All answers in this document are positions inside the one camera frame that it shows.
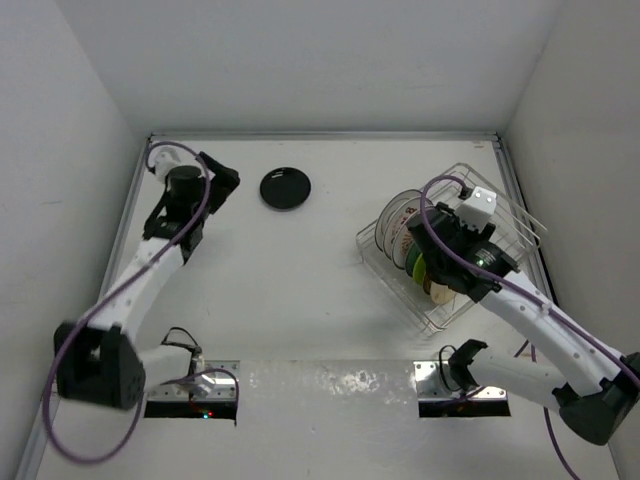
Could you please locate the dark green patterned plate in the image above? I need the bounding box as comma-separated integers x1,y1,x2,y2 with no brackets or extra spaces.
404,243,422,277

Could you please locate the white plate orange sunburst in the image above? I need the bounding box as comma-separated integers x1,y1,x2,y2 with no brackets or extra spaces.
383,196,420,268

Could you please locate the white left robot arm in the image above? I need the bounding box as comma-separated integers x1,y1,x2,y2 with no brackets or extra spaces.
54,152,240,410

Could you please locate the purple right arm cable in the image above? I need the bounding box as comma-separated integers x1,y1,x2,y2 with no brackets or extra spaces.
418,174,640,476

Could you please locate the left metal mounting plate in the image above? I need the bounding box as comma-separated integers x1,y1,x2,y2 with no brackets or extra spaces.
147,360,241,403

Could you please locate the black small plate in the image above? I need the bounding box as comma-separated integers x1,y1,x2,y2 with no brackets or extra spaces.
259,167,312,211

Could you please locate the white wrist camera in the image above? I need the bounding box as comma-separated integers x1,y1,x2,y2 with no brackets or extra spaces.
455,186,497,232
150,147,181,183

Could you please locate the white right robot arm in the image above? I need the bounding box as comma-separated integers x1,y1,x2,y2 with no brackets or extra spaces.
407,203,639,445

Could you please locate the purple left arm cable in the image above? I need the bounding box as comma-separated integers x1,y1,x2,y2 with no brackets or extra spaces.
41,140,240,462

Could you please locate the metal mounting plate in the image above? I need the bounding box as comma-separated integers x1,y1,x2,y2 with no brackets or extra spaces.
147,360,241,403
413,360,508,402

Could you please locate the lime green plate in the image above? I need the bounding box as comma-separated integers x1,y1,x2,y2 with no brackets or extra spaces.
411,254,429,288

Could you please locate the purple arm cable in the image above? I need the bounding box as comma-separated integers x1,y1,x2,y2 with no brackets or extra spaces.
41,140,240,462
418,174,640,476

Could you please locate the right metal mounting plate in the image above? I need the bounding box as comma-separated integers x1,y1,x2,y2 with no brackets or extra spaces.
413,360,508,402

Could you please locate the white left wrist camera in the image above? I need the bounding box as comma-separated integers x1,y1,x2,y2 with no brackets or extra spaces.
150,147,181,183

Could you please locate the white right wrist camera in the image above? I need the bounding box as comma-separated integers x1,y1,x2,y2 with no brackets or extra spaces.
455,186,497,232

